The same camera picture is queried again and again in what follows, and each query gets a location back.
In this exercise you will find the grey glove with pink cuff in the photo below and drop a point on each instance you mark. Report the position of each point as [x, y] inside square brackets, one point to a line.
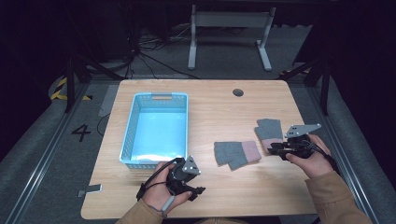
[269, 129]
[236, 154]

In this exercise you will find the light blue plastic basket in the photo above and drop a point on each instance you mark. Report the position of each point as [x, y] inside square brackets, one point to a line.
[158, 133]

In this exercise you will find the grey floor tape strip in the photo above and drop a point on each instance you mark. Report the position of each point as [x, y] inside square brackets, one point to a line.
[107, 101]

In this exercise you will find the person's left hand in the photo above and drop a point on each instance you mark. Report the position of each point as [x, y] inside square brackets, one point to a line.
[157, 189]

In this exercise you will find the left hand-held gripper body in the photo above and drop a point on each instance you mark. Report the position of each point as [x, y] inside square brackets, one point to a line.
[182, 169]

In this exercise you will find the black metal stand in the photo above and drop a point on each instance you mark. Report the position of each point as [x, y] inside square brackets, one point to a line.
[325, 90]
[71, 84]

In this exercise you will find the person's right hand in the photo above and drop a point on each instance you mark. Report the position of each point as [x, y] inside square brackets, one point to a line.
[317, 163]

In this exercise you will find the grey metal table frame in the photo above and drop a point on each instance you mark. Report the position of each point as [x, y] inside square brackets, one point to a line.
[193, 46]

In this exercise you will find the aluminium floor rail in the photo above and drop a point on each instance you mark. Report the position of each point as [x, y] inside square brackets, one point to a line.
[40, 155]
[342, 155]

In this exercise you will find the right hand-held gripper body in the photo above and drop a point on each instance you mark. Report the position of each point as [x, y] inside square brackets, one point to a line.
[299, 141]

